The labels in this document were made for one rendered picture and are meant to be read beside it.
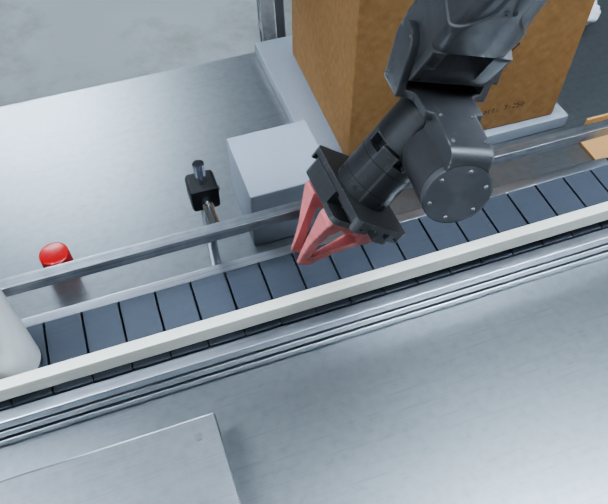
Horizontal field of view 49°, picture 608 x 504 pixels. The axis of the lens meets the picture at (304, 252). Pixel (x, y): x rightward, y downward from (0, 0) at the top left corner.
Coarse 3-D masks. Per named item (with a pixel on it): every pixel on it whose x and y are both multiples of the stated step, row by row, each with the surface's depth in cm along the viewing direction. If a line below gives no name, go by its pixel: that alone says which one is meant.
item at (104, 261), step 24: (528, 144) 73; (552, 144) 73; (240, 216) 67; (264, 216) 67; (288, 216) 67; (168, 240) 65; (192, 240) 65; (216, 240) 67; (72, 264) 63; (96, 264) 63; (120, 264) 64; (0, 288) 62; (24, 288) 62
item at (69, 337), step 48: (528, 192) 80; (576, 192) 80; (432, 240) 75; (192, 288) 72; (240, 288) 71; (288, 288) 71; (384, 288) 71; (48, 336) 68; (96, 336) 68; (144, 336) 68; (240, 336) 68
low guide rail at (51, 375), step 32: (544, 224) 72; (576, 224) 73; (448, 256) 70; (480, 256) 72; (320, 288) 67; (352, 288) 68; (224, 320) 65; (256, 320) 66; (96, 352) 63; (128, 352) 63; (160, 352) 65; (0, 384) 61; (32, 384) 61
